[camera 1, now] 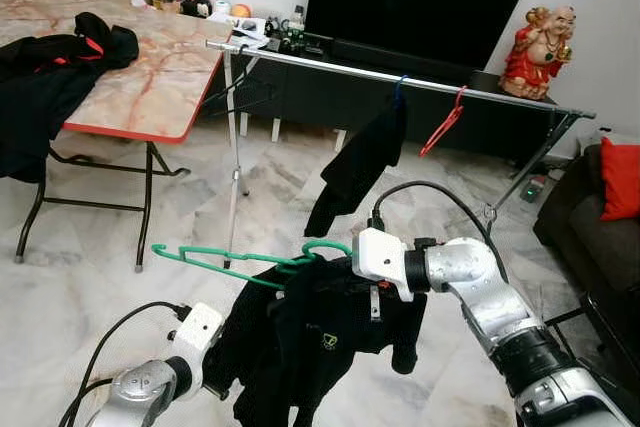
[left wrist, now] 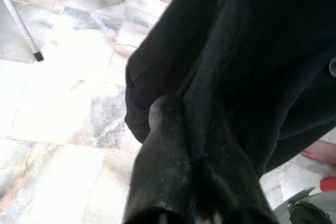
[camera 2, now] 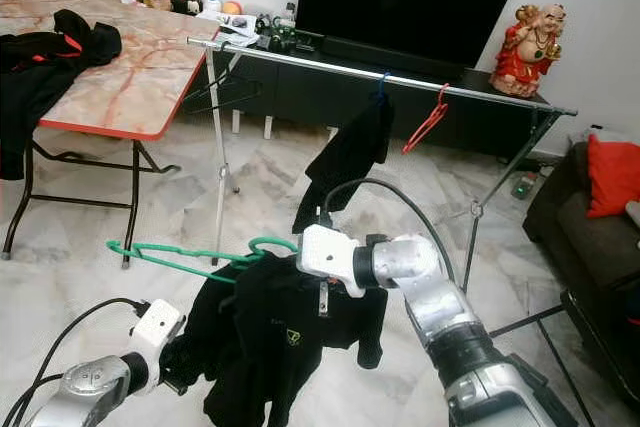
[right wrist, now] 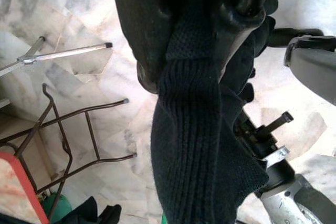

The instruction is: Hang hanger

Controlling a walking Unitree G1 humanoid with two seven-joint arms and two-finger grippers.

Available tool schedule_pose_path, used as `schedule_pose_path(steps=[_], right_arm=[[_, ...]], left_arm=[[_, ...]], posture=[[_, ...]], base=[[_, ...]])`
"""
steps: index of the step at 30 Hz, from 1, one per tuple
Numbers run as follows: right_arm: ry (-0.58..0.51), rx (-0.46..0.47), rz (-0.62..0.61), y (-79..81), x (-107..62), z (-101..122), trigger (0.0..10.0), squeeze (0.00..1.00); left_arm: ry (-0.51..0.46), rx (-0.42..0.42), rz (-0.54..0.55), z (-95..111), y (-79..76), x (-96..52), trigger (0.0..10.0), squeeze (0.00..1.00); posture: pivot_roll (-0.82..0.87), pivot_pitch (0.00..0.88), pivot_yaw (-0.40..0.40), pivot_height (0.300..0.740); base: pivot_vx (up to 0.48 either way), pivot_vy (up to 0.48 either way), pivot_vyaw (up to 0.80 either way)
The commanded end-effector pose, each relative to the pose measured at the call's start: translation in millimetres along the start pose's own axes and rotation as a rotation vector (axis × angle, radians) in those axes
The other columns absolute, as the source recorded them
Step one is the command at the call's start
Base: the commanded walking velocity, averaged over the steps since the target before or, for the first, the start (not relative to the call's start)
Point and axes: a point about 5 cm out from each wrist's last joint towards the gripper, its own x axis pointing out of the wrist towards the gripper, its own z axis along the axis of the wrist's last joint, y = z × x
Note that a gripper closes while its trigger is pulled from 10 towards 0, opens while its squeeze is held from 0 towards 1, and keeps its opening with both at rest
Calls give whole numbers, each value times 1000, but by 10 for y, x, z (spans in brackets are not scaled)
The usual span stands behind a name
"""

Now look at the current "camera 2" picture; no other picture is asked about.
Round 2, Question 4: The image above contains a black shirt gold logo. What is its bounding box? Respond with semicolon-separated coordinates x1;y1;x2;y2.
160;252;389;427

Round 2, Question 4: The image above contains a green plastic hanger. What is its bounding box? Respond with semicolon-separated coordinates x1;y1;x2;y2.
105;235;301;288

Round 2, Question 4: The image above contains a black garment red stripe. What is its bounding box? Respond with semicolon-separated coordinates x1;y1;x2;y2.
0;9;123;180

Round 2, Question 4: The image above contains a black plastic hanger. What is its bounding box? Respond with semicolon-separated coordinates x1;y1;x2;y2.
185;45;266;116

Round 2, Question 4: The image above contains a red plastic hanger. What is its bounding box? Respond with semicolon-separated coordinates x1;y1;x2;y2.
402;82;451;155

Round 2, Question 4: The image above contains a long black garment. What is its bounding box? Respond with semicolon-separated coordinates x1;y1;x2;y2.
292;95;396;236

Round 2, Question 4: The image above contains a silver metal clothes rack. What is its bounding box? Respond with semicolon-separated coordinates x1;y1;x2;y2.
188;35;580;290

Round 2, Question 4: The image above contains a black metal stand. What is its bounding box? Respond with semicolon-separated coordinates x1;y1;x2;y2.
490;287;640;427

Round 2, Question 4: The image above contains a marble pattern folding table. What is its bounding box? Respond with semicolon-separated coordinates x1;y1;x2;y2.
0;0;221;268

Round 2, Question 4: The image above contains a black low tv console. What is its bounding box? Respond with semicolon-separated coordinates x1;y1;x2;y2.
230;37;561;160

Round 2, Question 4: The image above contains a grey power strip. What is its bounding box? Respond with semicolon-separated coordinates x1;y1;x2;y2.
510;172;539;200

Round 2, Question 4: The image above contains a white paper stack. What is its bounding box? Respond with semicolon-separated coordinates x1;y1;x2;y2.
195;13;256;46

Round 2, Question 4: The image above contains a black soundbar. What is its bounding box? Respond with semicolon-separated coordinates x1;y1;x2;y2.
320;35;466;76

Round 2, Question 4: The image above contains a dark brown sofa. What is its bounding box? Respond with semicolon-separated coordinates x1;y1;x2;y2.
520;142;640;348

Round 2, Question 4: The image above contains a red laughing Buddha statue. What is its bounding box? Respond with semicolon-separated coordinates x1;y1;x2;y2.
490;2;567;98

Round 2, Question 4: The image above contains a red cushion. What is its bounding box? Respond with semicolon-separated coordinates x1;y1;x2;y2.
586;132;640;218

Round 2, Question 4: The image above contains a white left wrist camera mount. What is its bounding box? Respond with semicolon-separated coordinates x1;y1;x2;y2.
130;299;186;368

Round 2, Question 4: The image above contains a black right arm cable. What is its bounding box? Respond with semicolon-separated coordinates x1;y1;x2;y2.
320;177;456;278

